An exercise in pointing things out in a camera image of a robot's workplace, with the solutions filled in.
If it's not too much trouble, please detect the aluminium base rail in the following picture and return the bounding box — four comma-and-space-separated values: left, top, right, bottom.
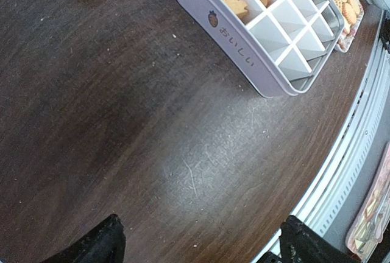
297, 10, 390, 239

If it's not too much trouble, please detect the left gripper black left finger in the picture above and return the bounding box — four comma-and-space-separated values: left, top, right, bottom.
44, 214, 126, 263

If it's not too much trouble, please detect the pink tray with scraps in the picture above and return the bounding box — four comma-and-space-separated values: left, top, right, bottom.
346, 145, 389, 262

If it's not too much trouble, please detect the floral rectangular tray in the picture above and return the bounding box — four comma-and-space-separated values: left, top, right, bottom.
333, 0, 364, 53

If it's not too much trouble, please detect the grey divided cookie tin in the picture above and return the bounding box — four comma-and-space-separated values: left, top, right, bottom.
177, 0, 344, 97

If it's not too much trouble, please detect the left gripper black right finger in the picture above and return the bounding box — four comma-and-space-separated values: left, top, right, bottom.
279, 215, 355, 263

